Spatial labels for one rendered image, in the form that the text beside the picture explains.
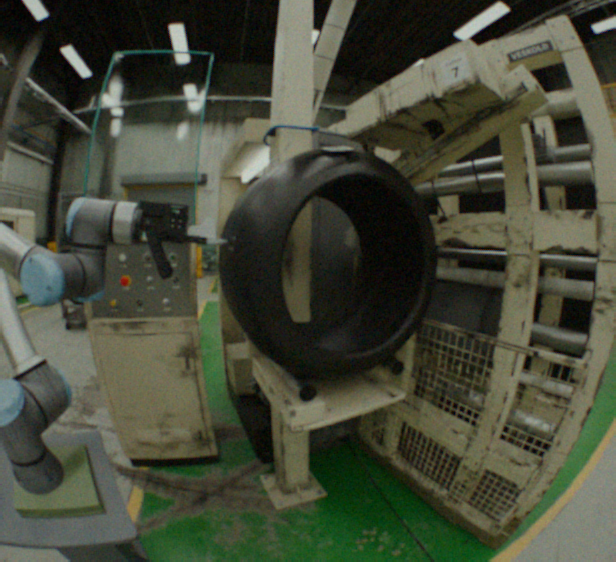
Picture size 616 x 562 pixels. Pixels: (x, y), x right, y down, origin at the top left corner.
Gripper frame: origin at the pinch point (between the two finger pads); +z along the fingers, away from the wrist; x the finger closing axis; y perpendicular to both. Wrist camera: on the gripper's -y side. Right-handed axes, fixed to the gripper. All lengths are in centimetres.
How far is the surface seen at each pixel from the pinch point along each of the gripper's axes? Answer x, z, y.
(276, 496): 27, 33, -120
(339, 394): -1, 37, -40
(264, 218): -11.7, 6.1, 5.8
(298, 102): 25, 23, 55
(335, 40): 43, 43, 114
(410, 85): -13, 42, 53
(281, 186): -11.2, 8.9, 12.8
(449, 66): -28, 42, 52
